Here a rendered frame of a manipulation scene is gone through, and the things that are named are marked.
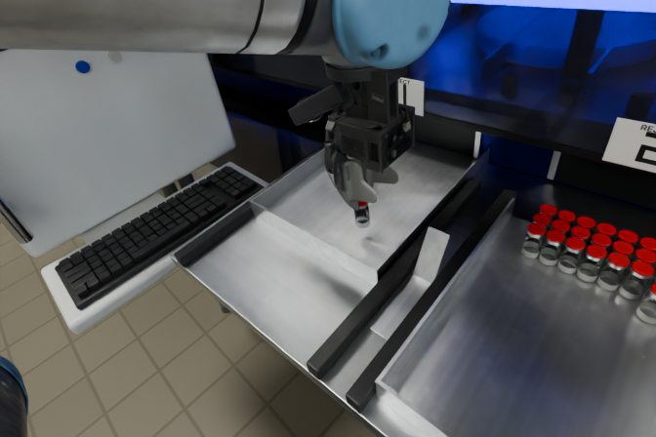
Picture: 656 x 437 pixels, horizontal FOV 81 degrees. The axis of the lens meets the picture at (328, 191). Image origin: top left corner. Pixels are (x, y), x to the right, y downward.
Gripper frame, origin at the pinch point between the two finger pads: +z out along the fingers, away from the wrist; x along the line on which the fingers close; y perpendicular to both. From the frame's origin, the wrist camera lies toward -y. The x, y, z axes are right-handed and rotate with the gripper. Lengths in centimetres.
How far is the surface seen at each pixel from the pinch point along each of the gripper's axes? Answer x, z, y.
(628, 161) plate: 19.1, -4.0, 27.3
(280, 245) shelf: -8.8, 7.9, -9.1
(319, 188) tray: 5.0, 7.5, -13.3
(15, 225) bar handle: -34, 4, -48
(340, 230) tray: -1.2, 7.6, -3.2
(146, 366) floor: -32, 96, -84
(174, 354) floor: -23, 96, -80
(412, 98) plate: 19.1, -6.3, -2.8
